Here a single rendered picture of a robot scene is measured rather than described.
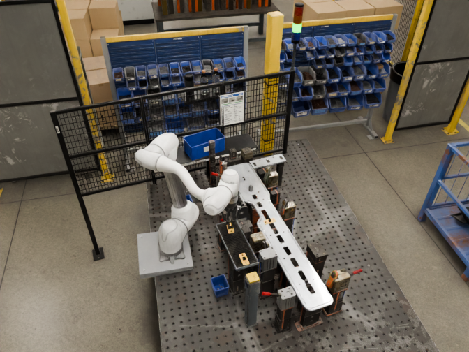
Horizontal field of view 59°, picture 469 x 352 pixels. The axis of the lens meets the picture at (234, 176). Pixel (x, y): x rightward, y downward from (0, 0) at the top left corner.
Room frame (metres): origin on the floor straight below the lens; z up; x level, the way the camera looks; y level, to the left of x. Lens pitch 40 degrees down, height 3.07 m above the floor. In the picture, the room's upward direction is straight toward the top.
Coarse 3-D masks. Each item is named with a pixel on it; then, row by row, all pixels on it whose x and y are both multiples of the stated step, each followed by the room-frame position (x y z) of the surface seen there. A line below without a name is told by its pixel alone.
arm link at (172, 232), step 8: (168, 224) 1.93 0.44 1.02; (176, 224) 1.93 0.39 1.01; (160, 232) 1.89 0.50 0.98; (168, 232) 1.87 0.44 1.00; (176, 232) 1.88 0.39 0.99; (184, 232) 1.95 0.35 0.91; (160, 240) 1.87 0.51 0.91; (168, 240) 1.85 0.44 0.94; (176, 240) 1.86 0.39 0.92; (168, 248) 1.84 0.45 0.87; (176, 248) 1.86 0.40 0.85
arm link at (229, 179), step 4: (224, 172) 1.76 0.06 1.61; (228, 172) 1.76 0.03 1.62; (232, 172) 1.76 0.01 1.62; (236, 172) 1.77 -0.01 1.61; (224, 176) 1.74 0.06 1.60; (228, 176) 1.73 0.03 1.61; (232, 176) 1.73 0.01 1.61; (236, 176) 1.74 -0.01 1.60; (220, 180) 1.75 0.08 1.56; (224, 180) 1.72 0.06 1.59; (228, 180) 1.71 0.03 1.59; (232, 180) 1.72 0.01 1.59; (236, 180) 1.73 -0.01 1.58; (220, 184) 1.71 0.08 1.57; (224, 184) 1.70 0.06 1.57; (228, 184) 1.70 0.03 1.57; (232, 184) 1.71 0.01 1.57; (236, 184) 1.72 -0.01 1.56; (228, 188) 1.68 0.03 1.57; (232, 188) 1.69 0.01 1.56; (236, 188) 1.71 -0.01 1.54; (232, 192) 1.68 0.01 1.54; (236, 192) 1.71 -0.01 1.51; (232, 196) 1.69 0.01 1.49
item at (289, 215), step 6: (288, 204) 2.10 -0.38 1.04; (294, 204) 2.10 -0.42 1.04; (288, 210) 2.06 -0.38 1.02; (294, 210) 2.08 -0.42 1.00; (282, 216) 2.08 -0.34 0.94; (288, 216) 2.07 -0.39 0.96; (294, 216) 2.08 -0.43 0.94; (288, 222) 2.07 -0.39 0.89; (288, 228) 2.07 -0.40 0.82; (282, 240) 2.05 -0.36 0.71
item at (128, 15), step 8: (120, 0) 8.33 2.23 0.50; (128, 0) 8.36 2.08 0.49; (136, 0) 8.40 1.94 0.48; (144, 0) 8.43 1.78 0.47; (120, 8) 8.32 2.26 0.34; (128, 8) 8.36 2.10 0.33; (136, 8) 8.39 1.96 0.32; (144, 8) 8.43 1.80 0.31; (152, 8) 8.47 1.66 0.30; (128, 16) 8.35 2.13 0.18; (136, 16) 8.39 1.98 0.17; (144, 16) 8.42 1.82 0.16; (152, 16) 8.46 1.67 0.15; (128, 24) 8.38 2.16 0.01
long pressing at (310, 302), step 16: (240, 176) 2.45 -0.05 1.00; (256, 176) 2.45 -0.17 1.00; (240, 192) 2.27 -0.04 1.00; (256, 192) 2.27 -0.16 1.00; (256, 208) 2.10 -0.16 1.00; (272, 208) 2.10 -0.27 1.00; (272, 240) 1.80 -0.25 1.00; (288, 240) 1.80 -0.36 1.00; (288, 256) 1.67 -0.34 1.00; (304, 256) 1.67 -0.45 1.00; (288, 272) 1.55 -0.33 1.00; (304, 272) 1.55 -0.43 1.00; (304, 288) 1.43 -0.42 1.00; (320, 288) 1.43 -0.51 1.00; (304, 304) 1.33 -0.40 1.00; (320, 304) 1.33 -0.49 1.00
